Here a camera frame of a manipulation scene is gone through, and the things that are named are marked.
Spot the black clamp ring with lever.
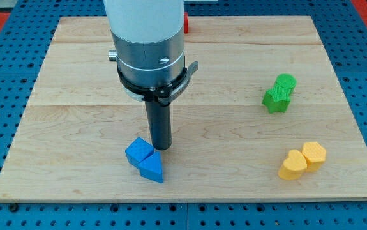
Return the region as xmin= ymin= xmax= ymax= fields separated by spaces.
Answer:
xmin=117 ymin=61 xmax=200 ymax=107

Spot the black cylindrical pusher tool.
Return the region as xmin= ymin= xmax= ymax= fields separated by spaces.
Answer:
xmin=145 ymin=102 xmax=172 ymax=150

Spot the blue cube block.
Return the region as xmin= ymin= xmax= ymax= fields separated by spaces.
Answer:
xmin=125 ymin=137 xmax=154 ymax=167

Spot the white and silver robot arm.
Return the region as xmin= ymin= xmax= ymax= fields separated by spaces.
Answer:
xmin=104 ymin=0 xmax=185 ymax=94

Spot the yellow hexagon block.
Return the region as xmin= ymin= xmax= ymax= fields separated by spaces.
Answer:
xmin=302 ymin=142 xmax=327 ymax=172

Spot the green cylinder block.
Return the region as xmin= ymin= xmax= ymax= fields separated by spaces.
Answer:
xmin=274 ymin=73 xmax=297 ymax=95

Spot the yellow heart block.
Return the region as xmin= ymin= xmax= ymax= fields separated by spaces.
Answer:
xmin=278 ymin=149 xmax=308 ymax=180

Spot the red block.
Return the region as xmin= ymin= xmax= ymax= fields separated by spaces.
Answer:
xmin=184 ymin=12 xmax=189 ymax=34

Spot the wooden board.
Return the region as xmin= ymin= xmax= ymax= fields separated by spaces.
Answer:
xmin=0 ymin=16 xmax=367 ymax=203

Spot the blue triangle block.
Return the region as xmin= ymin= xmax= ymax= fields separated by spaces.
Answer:
xmin=138 ymin=151 xmax=163 ymax=183

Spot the green star block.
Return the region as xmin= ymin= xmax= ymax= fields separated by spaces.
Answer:
xmin=262 ymin=85 xmax=291 ymax=114

